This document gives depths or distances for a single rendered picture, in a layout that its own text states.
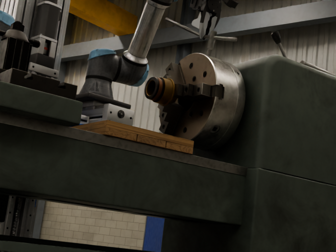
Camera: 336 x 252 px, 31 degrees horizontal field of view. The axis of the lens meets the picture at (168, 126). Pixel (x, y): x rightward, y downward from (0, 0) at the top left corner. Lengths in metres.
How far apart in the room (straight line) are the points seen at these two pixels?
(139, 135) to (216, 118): 0.33
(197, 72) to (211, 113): 0.18
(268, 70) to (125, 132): 0.57
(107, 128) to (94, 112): 0.87
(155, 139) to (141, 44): 0.97
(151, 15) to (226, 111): 0.79
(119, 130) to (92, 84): 0.95
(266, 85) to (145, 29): 0.80
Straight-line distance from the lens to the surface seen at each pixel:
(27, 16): 2.67
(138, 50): 2.64
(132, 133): 1.68
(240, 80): 2.00
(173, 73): 2.04
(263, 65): 2.01
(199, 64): 2.01
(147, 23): 2.60
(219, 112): 1.91
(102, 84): 2.59
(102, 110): 2.45
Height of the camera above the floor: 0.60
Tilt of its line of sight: 11 degrees up
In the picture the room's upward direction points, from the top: 7 degrees clockwise
